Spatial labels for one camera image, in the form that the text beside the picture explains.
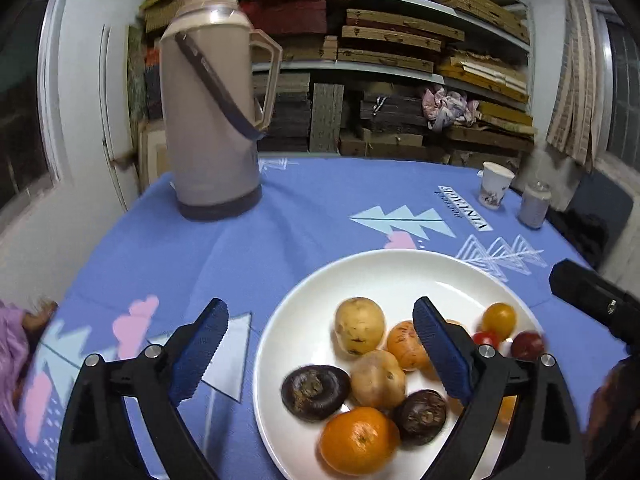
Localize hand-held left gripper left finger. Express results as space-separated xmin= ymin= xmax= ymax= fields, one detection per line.
xmin=55 ymin=297 xmax=231 ymax=480

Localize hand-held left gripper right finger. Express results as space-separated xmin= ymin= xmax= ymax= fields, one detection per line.
xmin=412 ymin=296 xmax=587 ymax=480

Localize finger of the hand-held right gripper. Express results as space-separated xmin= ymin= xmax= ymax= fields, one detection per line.
xmin=548 ymin=259 xmax=640 ymax=356

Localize orange mottled fruit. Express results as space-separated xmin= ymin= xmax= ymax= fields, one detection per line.
xmin=386 ymin=320 xmax=431 ymax=372

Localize dark water chestnut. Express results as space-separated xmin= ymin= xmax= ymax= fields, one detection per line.
xmin=281 ymin=365 xmax=352 ymax=419
xmin=392 ymin=389 xmax=448 ymax=446

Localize yellow tomato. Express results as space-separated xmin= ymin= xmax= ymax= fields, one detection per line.
xmin=481 ymin=302 xmax=517 ymax=341

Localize tan round fruit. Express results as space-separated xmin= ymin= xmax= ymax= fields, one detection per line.
xmin=350 ymin=349 xmax=407 ymax=409

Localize dark red tomato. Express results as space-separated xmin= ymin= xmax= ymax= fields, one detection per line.
xmin=511 ymin=331 xmax=546 ymax=361

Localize pale yellow round fruit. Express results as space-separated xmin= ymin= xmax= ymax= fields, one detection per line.
xmin=334 ymin=297 xmax=387 ymax=357

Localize white plate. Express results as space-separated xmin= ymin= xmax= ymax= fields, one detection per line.
xmin=252 ymin=249 xmax=551 ymax=480

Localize tangerine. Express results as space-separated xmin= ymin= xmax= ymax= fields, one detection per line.
xmin=319 ymin=406 xmax=402 ymax=477

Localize dark jacket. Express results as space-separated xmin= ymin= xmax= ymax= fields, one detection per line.
xmin=547 ymin=210 xmax=611 ymax=268

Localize grey chair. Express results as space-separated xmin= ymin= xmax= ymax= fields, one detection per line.
xmin=565 ymin=165 xmax=636 ymax=271

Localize grey drink can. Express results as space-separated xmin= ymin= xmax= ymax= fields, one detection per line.
xmin=517 ymin=180 xmax=552 ymax=230

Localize printed paper cup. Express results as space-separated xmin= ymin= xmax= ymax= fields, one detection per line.
xmin=477 ymin=161 xmax=516 ymax=211

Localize purple cloth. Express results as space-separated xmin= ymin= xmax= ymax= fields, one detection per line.
xmin=0 ymin=300 xmax=31 ymax=431

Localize beige striped curtain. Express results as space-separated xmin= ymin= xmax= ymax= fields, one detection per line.
xmin=545 ymin=0 xmax=608 ymax=166

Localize metal framed window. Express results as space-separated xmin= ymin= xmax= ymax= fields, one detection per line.
xmin=0 ymin=0 xmax=66 ymax=221
xmin=595 ymin=0 xmax=640 ymax=156

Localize beige thermos flask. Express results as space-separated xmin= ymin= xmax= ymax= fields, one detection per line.
xmin=159 ymin=0 xmax=283 ymax=222

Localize shelf of stacked wooden boards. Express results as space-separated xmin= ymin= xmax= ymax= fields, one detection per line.
xmin=127 ymin=0 xmax=536 ymax=166

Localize pink crumpled cloth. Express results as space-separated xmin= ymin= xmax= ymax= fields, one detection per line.
xmin=421 ymin=86 xmax=480 ymax=132

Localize white door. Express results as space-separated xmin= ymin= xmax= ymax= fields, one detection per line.
xmin=100 ymin=25 xmax=141 ymax=201

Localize white metal shelf rack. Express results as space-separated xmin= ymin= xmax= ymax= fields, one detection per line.
xmin=227 ymin=0 xmax=536 ymax=161

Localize wooden picture frame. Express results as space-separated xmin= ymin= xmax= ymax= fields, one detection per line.
xmin=137 ymin=120 xmax=173 ymax=186

